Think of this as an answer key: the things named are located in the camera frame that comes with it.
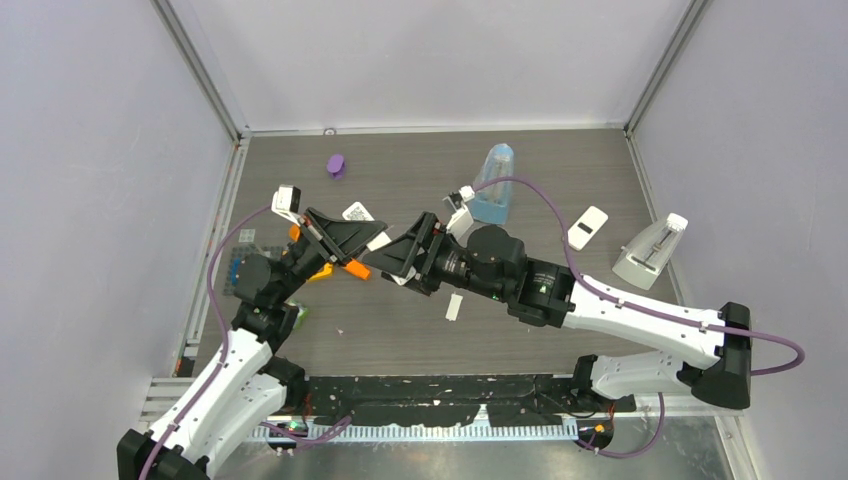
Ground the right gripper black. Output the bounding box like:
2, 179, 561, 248
363, 212, 508, 301

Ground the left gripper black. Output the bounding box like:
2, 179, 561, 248
275, 207, 385, 302

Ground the white battery cover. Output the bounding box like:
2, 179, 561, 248
445, 293, 463, 322

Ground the white remote control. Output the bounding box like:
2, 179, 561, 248
342, 201, 391, 251

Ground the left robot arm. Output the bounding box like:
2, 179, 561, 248
117, 208, 387, 479

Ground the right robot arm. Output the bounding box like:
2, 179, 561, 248
363, 212, 751, 411

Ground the small white remote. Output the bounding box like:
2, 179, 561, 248
567, 205, 609, 251

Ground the yellow tape measure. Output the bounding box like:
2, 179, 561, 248
308, 263, 334, 282

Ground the purple cap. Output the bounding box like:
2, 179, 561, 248
326, 154, 347, 180

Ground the green owl toy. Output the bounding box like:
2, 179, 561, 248
291, 302, 309, 330

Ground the blue lego brick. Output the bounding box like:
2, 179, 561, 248
229, 258, 241, 287

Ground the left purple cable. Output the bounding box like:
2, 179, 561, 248
137, 203, 276, 480

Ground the purple cable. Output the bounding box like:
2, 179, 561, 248
137, 203, 276, 480
473, 175, 807, 378

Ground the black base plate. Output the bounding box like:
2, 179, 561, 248
284, 374, 636, 427

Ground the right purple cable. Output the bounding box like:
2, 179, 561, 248
473, 175, 807, 378

